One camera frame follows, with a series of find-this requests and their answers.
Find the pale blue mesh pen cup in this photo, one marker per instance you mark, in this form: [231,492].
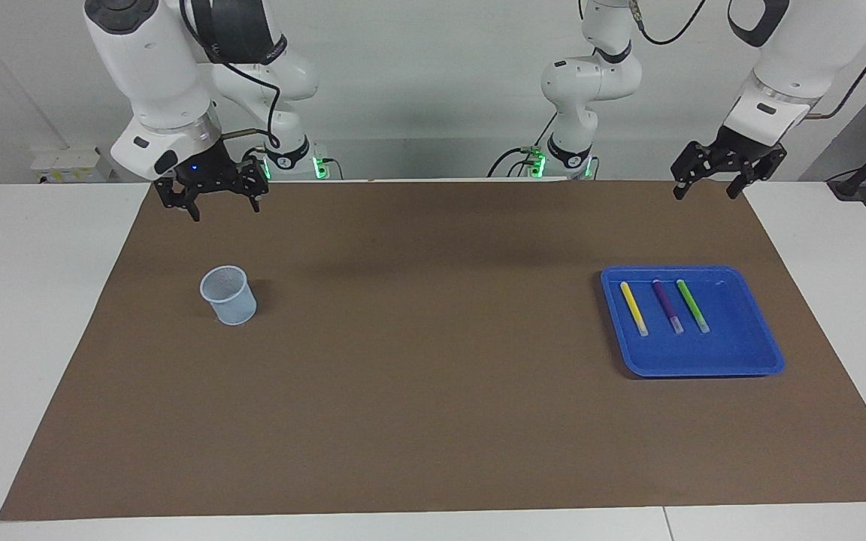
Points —
[231,308]

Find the blue plastic tray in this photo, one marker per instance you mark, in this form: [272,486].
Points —
[734,346]

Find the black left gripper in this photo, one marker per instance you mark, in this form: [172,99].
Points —
[745,154]

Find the purple marker pen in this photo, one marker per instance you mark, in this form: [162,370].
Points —
[666,304]

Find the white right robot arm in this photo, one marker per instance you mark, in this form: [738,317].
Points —
[155,68]

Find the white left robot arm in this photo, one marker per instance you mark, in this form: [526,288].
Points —
[801,52]

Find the brown table mat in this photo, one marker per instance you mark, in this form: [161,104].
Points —
[433,421]

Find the yellow marker pen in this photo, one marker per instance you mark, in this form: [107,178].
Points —
[634,309]

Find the green marker pen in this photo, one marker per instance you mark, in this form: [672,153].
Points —
[692,306]

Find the white power strip box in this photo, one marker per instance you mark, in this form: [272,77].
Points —
[65,161]

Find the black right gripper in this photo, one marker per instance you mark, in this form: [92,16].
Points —
[211,173]

